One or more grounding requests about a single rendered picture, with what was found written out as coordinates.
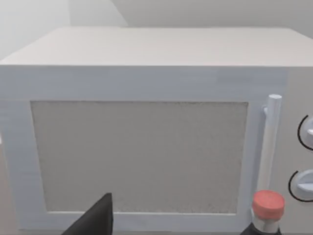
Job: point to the pale microwave oven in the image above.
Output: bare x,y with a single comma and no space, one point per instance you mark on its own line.
156,49

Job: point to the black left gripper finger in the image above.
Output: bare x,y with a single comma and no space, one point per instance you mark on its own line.
97,218

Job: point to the dark bottle with red cap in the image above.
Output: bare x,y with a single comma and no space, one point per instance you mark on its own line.
267,210

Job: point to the white microwave knob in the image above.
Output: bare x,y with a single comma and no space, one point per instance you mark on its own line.
303,186
308,133

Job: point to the pale blue microwave door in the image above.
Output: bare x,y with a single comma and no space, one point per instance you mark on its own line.
137,156

